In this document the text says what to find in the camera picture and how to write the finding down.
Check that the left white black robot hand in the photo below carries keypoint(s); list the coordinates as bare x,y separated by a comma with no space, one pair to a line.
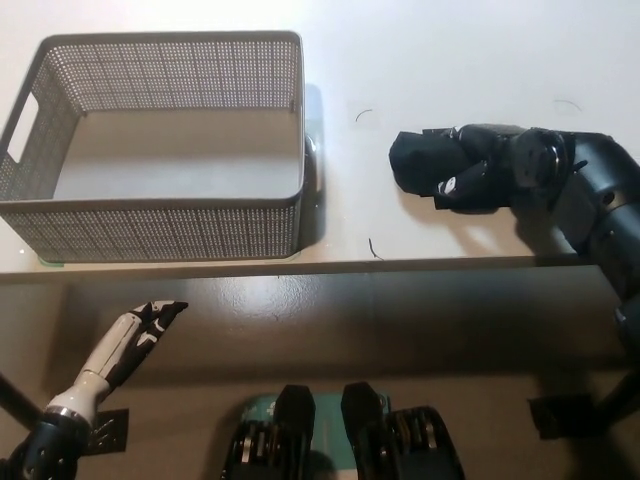
107,360

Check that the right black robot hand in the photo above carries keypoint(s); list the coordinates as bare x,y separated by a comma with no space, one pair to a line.
487,187

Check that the green tape piece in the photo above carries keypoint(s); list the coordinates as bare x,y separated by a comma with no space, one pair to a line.
52,262

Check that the grey perforated plastic basket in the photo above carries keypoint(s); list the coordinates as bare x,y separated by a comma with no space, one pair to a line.
150,230

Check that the black table leg with foot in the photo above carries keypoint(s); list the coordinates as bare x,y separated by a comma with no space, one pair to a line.
560,416
109,431

